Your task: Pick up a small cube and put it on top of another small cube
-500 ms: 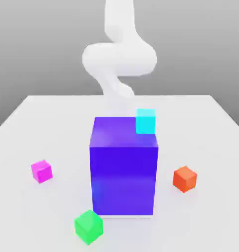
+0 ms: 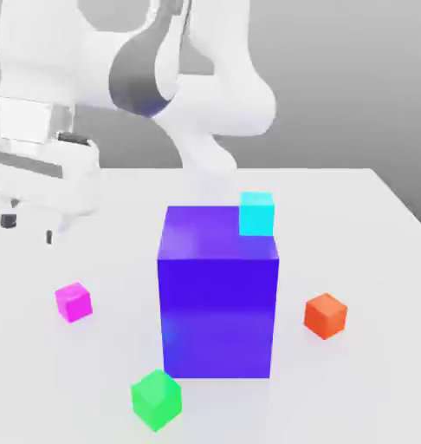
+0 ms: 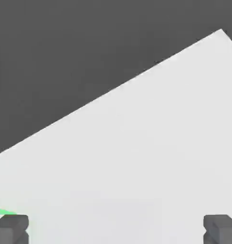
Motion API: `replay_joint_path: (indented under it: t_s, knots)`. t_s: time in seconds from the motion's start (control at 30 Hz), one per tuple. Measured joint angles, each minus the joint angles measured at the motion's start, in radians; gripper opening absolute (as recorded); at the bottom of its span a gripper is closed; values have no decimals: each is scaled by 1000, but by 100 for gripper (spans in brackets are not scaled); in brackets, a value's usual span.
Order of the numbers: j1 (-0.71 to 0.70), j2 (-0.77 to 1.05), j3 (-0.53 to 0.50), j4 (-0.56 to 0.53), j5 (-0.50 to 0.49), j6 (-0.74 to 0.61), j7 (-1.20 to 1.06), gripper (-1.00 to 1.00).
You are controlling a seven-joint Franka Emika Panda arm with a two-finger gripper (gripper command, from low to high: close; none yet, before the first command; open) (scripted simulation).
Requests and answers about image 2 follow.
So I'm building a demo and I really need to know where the large purple box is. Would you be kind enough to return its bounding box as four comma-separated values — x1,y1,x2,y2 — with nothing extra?
156,205,280,380

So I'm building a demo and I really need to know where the small cyan cube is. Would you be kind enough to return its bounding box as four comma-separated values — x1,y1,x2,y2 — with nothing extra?
238,191,276,238

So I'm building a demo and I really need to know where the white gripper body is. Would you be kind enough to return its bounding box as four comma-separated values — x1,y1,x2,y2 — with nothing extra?
0,133,102,218

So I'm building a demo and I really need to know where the small green cube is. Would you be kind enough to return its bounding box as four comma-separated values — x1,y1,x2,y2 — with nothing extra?
129,368,183,434

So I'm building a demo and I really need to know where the small orange cube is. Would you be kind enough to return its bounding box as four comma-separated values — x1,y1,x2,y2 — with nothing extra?
302,291,349,341

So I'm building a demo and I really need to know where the small magenta cube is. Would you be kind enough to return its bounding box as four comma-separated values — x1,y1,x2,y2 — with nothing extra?
54,281,94,324

